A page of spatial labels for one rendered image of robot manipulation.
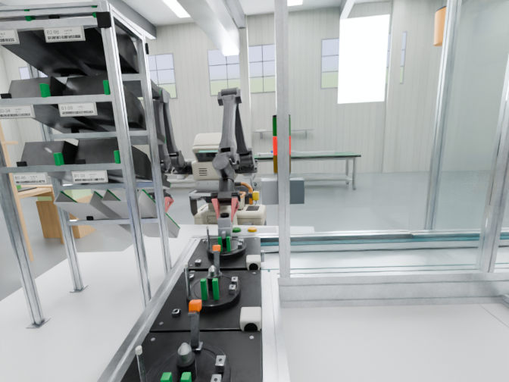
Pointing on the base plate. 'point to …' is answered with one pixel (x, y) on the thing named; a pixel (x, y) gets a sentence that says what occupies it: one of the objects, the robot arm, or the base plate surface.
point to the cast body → (225, 226)
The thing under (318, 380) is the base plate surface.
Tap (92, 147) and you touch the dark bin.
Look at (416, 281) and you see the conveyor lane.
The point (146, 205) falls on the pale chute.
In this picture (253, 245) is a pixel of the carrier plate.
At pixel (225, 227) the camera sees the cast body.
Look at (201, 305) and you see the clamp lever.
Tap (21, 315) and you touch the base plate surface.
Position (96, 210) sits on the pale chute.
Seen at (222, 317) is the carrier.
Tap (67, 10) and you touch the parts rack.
